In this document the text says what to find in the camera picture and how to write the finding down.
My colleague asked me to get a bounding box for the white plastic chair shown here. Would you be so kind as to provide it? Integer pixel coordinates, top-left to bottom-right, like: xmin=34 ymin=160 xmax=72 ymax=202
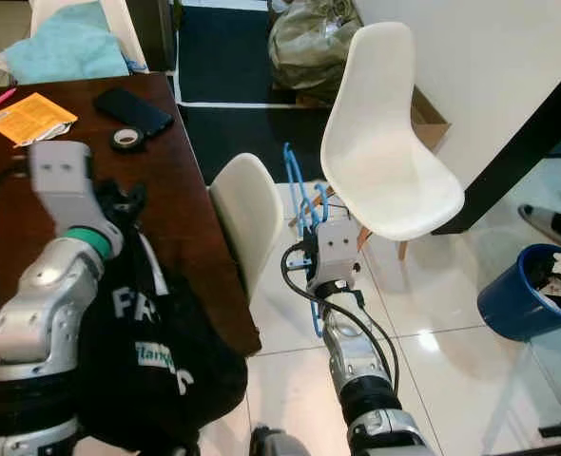
xmin=29 ymin=0 xmax=148 ymax=72
xmin=320 ymin=21 xmax=464 ymax=262
xmin=209 ymin=152 xmax=286 ymax=300

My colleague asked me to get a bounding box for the blue plastic bucket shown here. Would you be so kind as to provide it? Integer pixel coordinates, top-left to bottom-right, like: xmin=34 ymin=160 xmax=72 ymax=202
xmin=477 ymin=244 xmax=561 ymax=343

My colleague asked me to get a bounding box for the black smartphone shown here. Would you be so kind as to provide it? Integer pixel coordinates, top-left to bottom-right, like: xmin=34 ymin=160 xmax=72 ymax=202
xmin=93 ymin=87 xmax=175 ymax=139

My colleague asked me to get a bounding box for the orange paper packet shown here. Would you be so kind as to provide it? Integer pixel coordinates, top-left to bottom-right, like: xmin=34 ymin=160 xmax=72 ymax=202
xmin=10 ymin=92 xmax=79 ymax=148

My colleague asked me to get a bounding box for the olive plastic bag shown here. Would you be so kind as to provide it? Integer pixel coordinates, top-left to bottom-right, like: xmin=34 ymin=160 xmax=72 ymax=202
xmin=268 ymin=0 xmax=362 ymax=94

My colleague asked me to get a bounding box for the robot right leg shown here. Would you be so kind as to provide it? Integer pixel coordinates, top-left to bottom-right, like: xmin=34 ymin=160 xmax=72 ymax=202
xmin=250 ymin=426 xmax=319 ymax=456

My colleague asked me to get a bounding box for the blue plastic hanger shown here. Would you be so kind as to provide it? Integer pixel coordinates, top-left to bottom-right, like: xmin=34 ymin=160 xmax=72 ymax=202
xmin=282 ymin=142 xmax=331 ymax=338

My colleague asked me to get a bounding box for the black tape roll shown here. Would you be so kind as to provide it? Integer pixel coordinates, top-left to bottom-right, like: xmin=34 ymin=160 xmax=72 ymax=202
xmin=111 ymin=126 xmax=144 ymax=151

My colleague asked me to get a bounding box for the dark navy printed T-shirt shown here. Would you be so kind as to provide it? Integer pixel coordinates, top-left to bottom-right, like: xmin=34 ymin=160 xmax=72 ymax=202
xmin=76 ymin=228 xmax=248 ymax=455

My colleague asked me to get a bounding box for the teal cloth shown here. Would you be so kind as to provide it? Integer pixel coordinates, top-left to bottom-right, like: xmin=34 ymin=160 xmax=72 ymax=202
xmin=0 ymin=0 xmax=129 ymax=82

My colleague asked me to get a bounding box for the black partition edge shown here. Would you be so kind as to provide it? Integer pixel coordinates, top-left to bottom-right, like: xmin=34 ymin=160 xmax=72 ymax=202
xmin=433 ymin=62 xmax=561 ymax=236

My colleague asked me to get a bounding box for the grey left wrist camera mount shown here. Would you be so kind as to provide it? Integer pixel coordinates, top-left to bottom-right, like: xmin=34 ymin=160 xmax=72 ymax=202
xmin=29 ymin=141 xmax=110 ymax=256

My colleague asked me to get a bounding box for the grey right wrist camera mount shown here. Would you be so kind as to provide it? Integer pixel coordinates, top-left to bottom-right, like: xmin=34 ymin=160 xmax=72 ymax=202
xmin=314 ymin=218 xmax=360 ymax=289

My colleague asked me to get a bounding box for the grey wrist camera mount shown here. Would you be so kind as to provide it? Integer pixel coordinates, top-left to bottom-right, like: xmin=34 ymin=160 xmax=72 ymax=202
xmin=314 ymin=218 xmax=360 ymax=289
xmin=29 ymin=141 xmax=110 ymax=256

